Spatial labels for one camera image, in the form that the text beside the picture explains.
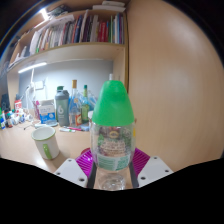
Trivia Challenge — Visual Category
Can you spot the white and green marker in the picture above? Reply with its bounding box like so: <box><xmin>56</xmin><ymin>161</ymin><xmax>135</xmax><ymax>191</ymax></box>
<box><xmin>59</xmin><ymin>127</ymin><xmax>77</xmax><ymax>133</ymax></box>

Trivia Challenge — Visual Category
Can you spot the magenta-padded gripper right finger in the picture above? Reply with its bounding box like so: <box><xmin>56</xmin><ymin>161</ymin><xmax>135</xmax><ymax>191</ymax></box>
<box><xmin>128</xmin><ymin>147</ymin><xmax>175</xmax><ymax>190</ymax></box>

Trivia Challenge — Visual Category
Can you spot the white desk lamp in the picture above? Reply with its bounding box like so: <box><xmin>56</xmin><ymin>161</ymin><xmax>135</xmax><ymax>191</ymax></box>
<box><xmin>17</xmin><ymin>61</ymin><xmax>59</xmax><ymax>129</ymax></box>

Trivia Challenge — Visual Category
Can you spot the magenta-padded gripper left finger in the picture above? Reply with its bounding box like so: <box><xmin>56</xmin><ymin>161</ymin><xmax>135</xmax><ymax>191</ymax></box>
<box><xmin>53</xmin><ymin>147</ymin><xmax>98</xmax><ymax>190</ymax></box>

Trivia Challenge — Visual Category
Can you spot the wooden bookshelf with books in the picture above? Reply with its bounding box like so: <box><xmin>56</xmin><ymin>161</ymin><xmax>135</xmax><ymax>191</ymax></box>
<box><xmin>5</xmin><ymin>0</ymin><xmax>130</xmax><ymax>101</ymax></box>

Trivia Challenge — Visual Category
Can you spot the red and white can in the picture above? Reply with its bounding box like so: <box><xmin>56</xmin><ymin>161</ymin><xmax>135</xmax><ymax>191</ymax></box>
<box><xmin>14</xmin><ymin>99</ymin><xmax>23</xmax><ymax>113</ymax></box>

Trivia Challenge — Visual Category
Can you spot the grey shaker bottle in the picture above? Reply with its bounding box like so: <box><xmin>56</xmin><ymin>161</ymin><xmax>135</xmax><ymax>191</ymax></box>
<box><xmin>54</xmin><ymin>85</ymin><xmax>71</xmax><ymax>127</ymax></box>

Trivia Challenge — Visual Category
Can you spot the pink pen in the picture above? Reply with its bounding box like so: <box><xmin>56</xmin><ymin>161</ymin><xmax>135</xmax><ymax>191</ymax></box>
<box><xmin>66</xmin><ymin>125</ymin><xmax>83</xmax><ymax>132</ymax></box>

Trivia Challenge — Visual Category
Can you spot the green glass bottle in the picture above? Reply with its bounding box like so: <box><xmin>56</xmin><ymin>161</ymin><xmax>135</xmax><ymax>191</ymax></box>
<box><xmin>80</xmin><ymin>84</ymin><xmax>91</xmax><ymax>124</ymax></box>

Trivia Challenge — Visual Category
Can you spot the white wall socket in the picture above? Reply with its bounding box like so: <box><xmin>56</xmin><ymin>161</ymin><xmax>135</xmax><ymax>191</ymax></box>
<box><xmin>34</xmin><ymin>80</ymin><xmax>45</xmax><ymax>90</ymax></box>

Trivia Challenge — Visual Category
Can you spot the clear glass bottle yellow cap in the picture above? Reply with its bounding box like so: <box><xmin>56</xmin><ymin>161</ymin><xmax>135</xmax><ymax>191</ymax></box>
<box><xmin>68</xmin><ymin>79</ymin><xmax>83</xmax><ymax>127</ymax></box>

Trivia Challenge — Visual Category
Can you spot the blue and white carton box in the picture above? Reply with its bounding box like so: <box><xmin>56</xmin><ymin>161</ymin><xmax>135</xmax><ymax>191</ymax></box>
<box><xmin>37</xmin><ymin>99</ymin><xmax>57</xmax><ymax>125</ymax></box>

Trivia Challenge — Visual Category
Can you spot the bright ceiling light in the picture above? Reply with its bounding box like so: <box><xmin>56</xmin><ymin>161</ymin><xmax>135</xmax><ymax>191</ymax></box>
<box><xmin>39</xmin><ymin>7</ymin><xmax>50</xmax><ymax>22</ymax></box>

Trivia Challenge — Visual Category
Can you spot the clear bottle with green cap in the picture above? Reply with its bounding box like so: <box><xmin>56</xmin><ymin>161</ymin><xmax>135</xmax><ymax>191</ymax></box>
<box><xmin>89</xmin><ymin>79</ymin><xmax>137</xmax><ymax>192</ymax></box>

